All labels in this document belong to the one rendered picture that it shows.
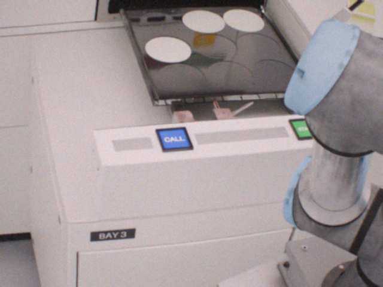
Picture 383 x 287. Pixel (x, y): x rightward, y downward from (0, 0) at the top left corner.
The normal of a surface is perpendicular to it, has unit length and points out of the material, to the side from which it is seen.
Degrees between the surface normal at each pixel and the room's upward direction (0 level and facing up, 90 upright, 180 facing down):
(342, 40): 17
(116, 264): 90
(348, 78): 52
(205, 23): 1
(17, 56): 90
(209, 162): 90
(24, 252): 0
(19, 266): 0
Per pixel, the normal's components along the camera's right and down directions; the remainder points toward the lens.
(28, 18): 0.27, 0.66
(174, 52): 0.15, -0.76
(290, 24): -0.95, 0.07
